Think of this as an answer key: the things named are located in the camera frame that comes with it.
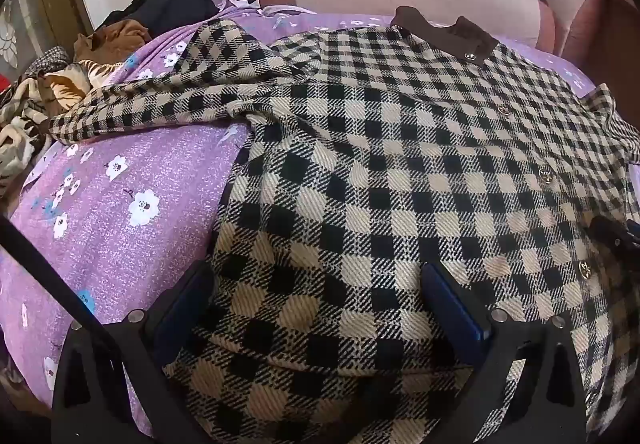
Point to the purple floral bedsheet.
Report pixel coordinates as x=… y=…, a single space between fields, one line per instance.
x=125 y=204

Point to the black beige checked coat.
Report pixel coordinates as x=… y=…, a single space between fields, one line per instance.
x=380 y=184

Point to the brown wooden board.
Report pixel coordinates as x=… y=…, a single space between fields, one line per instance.
x=600 y=34

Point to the houndstooth garment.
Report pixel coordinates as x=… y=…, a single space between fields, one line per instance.
x=45 y=62

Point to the brown garment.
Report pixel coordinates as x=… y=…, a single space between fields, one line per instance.
x=112 y=42

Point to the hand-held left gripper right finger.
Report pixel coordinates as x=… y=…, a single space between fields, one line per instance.
x=455 y=309

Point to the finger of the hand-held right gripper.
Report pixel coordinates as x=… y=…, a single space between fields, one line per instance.
x=612 y=234

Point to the tiger print blanket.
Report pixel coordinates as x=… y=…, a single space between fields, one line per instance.
x=35 y=109

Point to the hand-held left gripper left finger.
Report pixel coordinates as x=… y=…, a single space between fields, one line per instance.
x=175 y=311

